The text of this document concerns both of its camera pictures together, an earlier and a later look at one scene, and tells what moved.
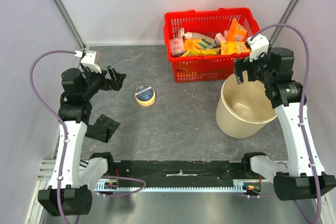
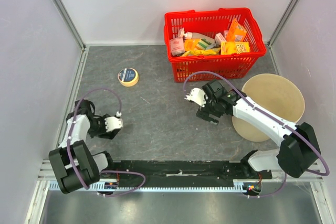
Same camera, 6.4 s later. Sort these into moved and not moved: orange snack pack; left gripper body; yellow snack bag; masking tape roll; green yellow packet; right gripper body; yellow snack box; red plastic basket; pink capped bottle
Moved: masking tape roll; right gripper body; left gripper body
Not moved: pink capped bottle; yellow snack bag; red plastic basket; green yellow packet; yellow snack box; orange snack pack
